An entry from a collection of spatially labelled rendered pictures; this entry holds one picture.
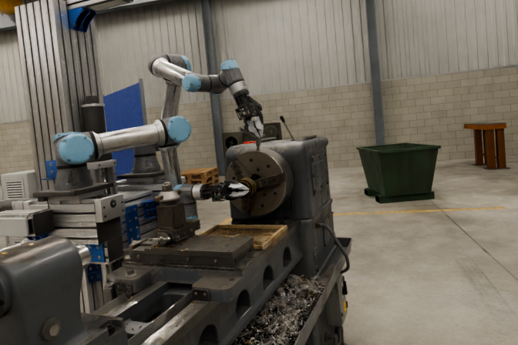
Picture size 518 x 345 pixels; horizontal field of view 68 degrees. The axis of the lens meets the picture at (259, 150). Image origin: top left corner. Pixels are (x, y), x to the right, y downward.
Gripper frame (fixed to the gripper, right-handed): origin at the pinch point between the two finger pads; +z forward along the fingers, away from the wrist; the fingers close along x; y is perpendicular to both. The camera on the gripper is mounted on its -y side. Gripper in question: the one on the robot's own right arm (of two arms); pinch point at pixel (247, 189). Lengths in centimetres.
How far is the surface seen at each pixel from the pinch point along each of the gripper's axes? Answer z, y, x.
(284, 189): 11.3, -15.9, -3.1
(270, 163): 5.6, -15.9, 9.4
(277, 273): 12.1, 4.0, -35.2
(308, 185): 18.1, -33.9, -4.2
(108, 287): -22, 61, -20
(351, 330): 23, -88, -108
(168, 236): -9.1, 46.0, -7.3
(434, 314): 72, -121, -108
